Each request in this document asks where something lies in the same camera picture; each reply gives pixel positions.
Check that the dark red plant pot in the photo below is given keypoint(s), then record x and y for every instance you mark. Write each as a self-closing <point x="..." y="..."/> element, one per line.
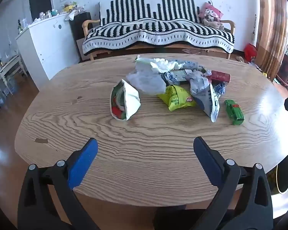
<point x="285" y="68"/>

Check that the beige plush toy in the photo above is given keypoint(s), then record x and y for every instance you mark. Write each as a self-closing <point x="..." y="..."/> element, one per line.
<point x="216" y="25"/>

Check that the pink cartoon pillow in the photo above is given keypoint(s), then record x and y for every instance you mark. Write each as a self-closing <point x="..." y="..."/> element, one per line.
<point x="211" y="13"/>

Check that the small blue wrapper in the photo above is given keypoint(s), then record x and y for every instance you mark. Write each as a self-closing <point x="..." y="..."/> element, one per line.
<point x="220" y="88"/>

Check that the dark printed packet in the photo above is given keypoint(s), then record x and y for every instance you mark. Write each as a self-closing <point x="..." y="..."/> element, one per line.
<point x="180" y="76"/>

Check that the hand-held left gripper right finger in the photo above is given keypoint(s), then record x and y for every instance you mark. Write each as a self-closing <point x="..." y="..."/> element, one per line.
<point x="208" y="160"/>

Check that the white cabinet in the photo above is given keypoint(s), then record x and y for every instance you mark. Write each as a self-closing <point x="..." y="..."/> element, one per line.
<point x="50" y="43"/>

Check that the sofa with striped blanket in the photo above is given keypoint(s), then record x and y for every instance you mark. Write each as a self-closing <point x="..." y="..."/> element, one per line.
<point x="158" y="28"/>

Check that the blue white snack bag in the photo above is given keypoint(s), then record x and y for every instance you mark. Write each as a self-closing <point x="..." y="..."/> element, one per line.
<point x="206" y="98"/>

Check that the beige slipper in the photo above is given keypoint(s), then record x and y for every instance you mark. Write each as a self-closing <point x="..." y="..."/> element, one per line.
<point x="240" y="59"/>

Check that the white papers pile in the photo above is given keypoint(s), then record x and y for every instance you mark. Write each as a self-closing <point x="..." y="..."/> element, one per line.
<point x="73" y="14"/>

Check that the clear plastic bag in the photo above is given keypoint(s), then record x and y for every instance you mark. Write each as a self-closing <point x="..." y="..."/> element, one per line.
<point x="146" y="81"/>

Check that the black speaker box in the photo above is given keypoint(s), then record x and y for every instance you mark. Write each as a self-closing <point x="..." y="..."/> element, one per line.
<point x="78" y="28"/>

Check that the yellow-green snack bag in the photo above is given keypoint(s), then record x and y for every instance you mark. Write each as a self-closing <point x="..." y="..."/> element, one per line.
<point x="176" y="98"/>

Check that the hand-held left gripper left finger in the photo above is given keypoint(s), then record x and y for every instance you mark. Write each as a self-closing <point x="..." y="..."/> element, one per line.
<point x="84" y="163"/>

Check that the red box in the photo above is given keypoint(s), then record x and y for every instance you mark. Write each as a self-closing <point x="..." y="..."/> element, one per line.
<point x="220" y="77"/>

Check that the white side table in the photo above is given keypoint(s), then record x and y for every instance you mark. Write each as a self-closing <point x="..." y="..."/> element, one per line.
<point x="7" y="69"/>

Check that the blue water bottle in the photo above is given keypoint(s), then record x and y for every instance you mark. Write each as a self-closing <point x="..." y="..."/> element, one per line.
<point x="11" y="86"/>

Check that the brown curtain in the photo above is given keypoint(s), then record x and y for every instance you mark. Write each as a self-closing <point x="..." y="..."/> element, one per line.
<point x="271" y="28"/>

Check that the white tissue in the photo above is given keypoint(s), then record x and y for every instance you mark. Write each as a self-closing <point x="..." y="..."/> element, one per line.
<point x="162" y="66"/>

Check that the green toy car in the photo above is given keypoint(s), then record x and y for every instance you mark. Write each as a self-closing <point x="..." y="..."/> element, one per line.
<point x="234" y="112"/>

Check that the blue white wrapper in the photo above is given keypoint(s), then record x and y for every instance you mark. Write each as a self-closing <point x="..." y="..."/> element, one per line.
<point x="190" y="66"/>

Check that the green white wrapper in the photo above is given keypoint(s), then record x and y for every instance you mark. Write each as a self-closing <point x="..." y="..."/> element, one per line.
<point x="142" y="60"/>

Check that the red bag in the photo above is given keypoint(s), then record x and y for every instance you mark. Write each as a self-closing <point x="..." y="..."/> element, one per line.
<point x="250" y="52"/>

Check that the wooden sofa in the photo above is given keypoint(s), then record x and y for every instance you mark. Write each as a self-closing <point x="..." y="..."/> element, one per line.
<point x="86" y="25"/>

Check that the yellow item on cabinet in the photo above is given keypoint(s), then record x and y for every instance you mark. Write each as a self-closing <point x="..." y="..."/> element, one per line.
<point x="68" y="7"/>

